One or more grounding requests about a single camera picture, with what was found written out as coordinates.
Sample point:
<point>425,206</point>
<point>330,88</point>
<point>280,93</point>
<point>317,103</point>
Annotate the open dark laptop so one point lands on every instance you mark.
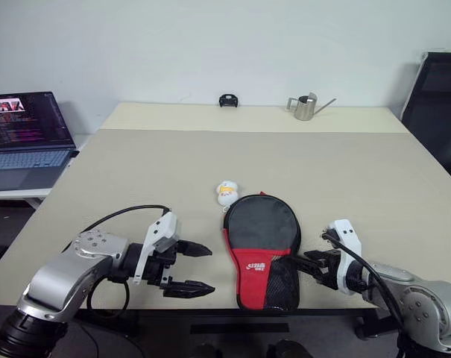
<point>24,156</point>

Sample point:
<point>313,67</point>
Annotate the small black plastic object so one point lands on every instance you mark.
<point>229,101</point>

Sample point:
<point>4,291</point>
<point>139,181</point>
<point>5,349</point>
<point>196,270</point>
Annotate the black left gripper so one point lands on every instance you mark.
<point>158,268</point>

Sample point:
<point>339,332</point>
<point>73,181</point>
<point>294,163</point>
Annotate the black office chair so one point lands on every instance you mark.
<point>439,108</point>

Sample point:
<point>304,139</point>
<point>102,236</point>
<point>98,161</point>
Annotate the dark rounded shape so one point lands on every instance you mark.
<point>289,350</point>

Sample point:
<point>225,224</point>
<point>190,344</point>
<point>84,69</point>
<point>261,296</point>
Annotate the black table frame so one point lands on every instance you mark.
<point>240,328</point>

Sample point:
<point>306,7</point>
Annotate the black red paddle case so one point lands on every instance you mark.
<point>260,238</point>

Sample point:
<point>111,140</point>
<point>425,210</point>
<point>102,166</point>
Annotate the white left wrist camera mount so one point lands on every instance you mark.
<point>160,231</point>

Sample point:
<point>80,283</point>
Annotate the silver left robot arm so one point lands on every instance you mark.
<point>57,279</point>

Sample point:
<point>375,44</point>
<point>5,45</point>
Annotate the white side table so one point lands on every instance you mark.
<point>27,194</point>

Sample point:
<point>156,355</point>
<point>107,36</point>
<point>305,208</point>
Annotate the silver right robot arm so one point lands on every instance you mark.
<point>415,294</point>

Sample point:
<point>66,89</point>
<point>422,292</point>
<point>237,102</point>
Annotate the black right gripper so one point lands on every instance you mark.
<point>331,270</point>

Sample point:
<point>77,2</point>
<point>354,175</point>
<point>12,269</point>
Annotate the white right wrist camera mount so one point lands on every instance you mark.
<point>350,238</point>

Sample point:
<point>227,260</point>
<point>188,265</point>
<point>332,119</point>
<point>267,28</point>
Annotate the steel watering can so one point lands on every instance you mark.
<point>304,109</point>

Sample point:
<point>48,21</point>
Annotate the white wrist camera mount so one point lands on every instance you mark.
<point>160,231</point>
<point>350,238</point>

